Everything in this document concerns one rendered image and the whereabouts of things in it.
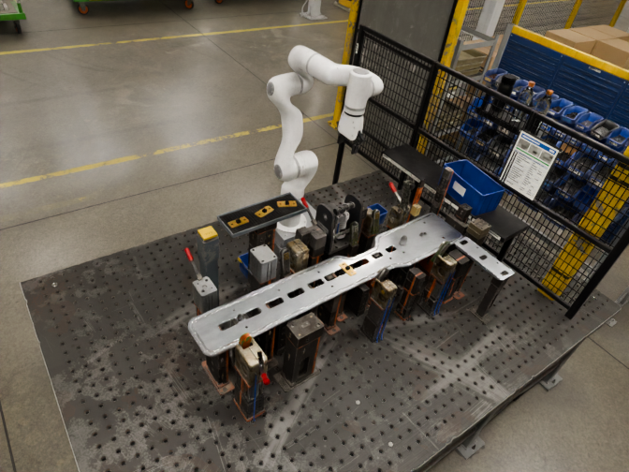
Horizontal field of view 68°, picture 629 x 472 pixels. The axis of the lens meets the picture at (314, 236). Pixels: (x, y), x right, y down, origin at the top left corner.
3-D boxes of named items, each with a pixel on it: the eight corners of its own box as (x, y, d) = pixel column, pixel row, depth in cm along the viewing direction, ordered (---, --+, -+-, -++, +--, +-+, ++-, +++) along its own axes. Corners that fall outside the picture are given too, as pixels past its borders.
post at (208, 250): (207, 316, 211) (203, 244, 183) (199, 304, 215) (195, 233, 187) (222, 309, 215) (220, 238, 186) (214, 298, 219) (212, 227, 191)
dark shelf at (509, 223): (502, 243, 228) (504, 239, 226) (379, 154, 279) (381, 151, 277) (527, 229, 239) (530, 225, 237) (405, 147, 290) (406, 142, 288)
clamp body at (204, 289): (203, 356, 195) (199, 300, 172) (191, 337, 201) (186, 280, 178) (224, 346, 200) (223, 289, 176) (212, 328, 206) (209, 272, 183)
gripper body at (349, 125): (338, 105, 183) (334, 131, 190) (355, 116, 177) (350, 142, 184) (353, 102, 187) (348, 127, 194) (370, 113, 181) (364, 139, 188)
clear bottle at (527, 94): (517, 124, 232) (533, 85, 219) (506, 118, 236) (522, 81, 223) (524, 121, 236) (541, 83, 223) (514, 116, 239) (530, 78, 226)
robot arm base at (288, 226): (264, 218, 253) (266, 191, 241) (290, 206, 264) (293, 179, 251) (286, 238, 244) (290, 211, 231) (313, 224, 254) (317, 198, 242)
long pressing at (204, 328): (211, 365, 160) (211, 363, 159) (182, 321, 172) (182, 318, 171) (465, 238, 230) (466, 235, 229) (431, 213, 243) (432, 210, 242)
